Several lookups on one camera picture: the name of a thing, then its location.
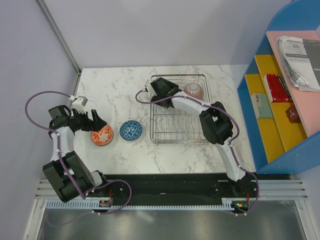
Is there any leaf pattern bowl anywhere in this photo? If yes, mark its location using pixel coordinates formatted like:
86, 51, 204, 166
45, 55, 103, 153
184, 83, 204, 100

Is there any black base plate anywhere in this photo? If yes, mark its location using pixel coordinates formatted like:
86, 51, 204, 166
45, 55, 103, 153
89, 173, 258, 202

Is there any metal wire dish rack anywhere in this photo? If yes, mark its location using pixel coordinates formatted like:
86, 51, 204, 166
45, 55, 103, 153
149, 73, 217, 146

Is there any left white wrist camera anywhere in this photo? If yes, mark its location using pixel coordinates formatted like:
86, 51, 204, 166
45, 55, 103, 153
69, 95, 88, 116

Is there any pale green box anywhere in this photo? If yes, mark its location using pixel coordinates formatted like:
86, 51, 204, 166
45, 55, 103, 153
251, 93, 274, 119

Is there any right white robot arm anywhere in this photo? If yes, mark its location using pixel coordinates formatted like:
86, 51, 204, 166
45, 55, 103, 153
145, 77, 247, 197

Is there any white cable duct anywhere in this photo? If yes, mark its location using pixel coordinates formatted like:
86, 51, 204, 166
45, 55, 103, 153
45, 194, 248, 211

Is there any red patterned box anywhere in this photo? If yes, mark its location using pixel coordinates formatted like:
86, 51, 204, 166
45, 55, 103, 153
263, 74, 293, 103

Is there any aluminium corner profile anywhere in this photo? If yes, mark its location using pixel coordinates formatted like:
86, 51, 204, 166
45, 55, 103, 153
35, 0, 82, 76

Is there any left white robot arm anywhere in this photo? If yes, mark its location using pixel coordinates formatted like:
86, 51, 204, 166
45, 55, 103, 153
42, 105, 110, 203

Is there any brown small toy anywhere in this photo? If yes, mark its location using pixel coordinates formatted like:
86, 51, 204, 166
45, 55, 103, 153
285, 105, 301, 123

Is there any aluminium rail frame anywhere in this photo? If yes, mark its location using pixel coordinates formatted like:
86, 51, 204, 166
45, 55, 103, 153
34, 179, 308, 201

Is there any blue wooden shelf unit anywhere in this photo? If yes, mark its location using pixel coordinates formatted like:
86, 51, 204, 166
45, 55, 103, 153
237, 0, 320, 174

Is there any blue triangle pattern bowl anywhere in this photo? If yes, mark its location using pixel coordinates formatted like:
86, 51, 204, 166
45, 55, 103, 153
119, 120, 143, 142

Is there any spiral bound booklet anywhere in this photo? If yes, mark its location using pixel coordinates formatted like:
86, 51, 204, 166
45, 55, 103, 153
276, 35, 320, 93

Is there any orange floral bowl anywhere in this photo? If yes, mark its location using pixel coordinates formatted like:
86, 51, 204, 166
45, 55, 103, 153
90, 124, 114, 147

